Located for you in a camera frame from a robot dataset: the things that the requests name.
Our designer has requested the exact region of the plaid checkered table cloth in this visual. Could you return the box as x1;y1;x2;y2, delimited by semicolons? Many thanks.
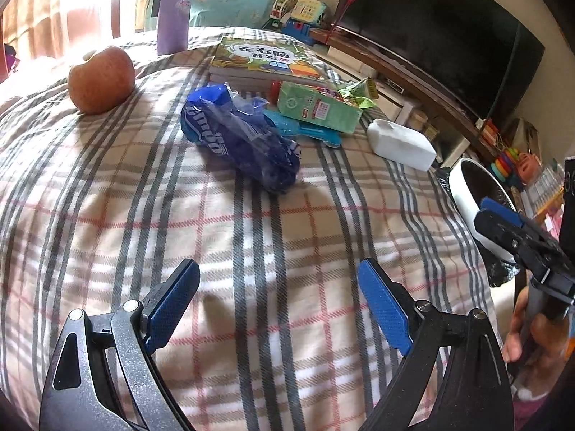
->
1;27;495;430

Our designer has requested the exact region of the children's picture book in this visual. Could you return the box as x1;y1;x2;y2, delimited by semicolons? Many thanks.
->
208;37;333;89

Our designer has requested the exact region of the rainbow stacking ring toy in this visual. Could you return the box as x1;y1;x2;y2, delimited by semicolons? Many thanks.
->
488;147;523;191

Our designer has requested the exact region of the red apple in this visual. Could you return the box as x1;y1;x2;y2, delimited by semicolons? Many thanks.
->
67;46;135;115

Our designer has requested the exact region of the green milk carton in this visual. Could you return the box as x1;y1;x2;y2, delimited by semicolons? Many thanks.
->
277;82;363;134

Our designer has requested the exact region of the white round trash bin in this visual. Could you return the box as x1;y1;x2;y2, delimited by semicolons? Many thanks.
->
448;158;516;263

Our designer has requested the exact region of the blue plastic snack wrapper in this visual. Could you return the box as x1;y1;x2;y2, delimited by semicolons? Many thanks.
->
179;84;300;194

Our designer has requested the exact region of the white foam block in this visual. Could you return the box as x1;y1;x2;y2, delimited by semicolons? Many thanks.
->
367;119;437;171

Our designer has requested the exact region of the purple water bottle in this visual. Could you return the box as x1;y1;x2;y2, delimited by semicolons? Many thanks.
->
151;0;191;56

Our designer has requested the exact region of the green snack wrapper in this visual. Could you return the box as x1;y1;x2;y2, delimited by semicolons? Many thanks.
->
337;78;379;110

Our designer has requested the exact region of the black flat screen television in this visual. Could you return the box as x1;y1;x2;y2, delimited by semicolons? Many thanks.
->
336;0;545;122

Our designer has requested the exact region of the teal cloth covered furniture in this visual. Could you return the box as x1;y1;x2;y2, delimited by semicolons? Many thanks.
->
189;0;275;28

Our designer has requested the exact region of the white tv cabinet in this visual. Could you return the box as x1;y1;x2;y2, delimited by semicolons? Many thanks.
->
312;43;480;167

